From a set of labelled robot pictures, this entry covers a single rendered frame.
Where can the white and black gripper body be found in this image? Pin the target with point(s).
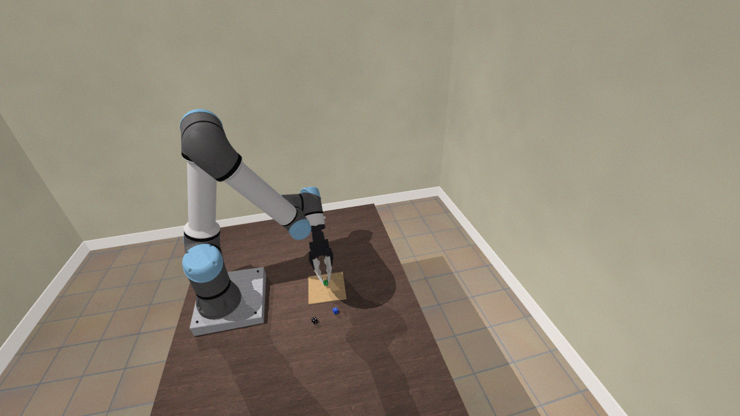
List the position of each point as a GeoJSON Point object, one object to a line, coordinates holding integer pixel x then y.
{"type": "Point", "coordinates": [319, 247]}

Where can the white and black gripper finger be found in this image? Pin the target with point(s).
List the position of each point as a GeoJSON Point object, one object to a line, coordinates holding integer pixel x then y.
{"type": "Point", "coordinates": [328, 261]}
{"type": "Point", "coordinates": [314, 263]}

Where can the tan flat mat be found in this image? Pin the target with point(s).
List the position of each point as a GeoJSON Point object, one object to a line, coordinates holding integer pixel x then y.
{"type": "Point", "coordinates": [335, 290]}

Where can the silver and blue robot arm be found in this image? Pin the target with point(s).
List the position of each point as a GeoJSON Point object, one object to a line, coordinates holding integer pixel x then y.
{"type": "Point", "coordinates": [211, 158]}

